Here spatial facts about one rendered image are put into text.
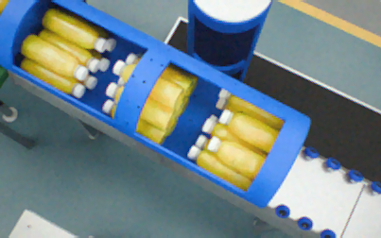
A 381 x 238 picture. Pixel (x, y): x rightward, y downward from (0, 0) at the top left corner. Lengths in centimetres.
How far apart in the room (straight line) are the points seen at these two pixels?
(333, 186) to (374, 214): 15
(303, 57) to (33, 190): 163
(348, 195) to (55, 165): 152
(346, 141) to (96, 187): 129
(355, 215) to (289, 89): 103
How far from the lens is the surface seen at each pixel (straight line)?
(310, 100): 236
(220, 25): 148
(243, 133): 121
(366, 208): 150
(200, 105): 140
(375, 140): 241
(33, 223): 134
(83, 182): 239
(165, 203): 232
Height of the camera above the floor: 231
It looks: 75 degrees down
